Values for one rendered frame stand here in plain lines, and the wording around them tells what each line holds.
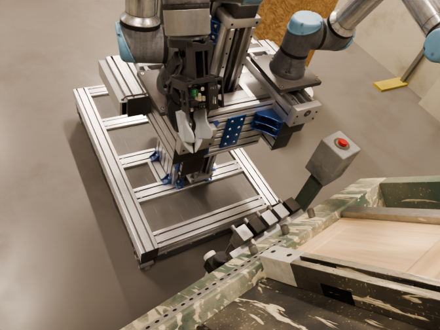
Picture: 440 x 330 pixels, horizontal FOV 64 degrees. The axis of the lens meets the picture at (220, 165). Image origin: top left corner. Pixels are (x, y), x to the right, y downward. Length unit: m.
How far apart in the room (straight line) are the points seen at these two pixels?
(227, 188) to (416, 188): 1.06
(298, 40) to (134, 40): 0.62
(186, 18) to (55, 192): 1.79
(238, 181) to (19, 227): 1.22
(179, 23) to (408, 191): 1.05
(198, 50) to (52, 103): 2.28
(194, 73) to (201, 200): 1.44
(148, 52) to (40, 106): 1.75
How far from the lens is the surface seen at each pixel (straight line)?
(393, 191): 1.43
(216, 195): 2.01
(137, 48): 1.10
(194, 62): 0.57
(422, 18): 1.00
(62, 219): 2.15
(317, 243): 1.13
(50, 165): 2.39
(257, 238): 1.28
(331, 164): 1.46
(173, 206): 1.92
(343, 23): 1.43
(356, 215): 1.24
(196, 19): 0.58
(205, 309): 0.97
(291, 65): 1.45
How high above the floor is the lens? 1.81
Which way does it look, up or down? 48 degrees down
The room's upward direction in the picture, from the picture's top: 18 degrees clockwise
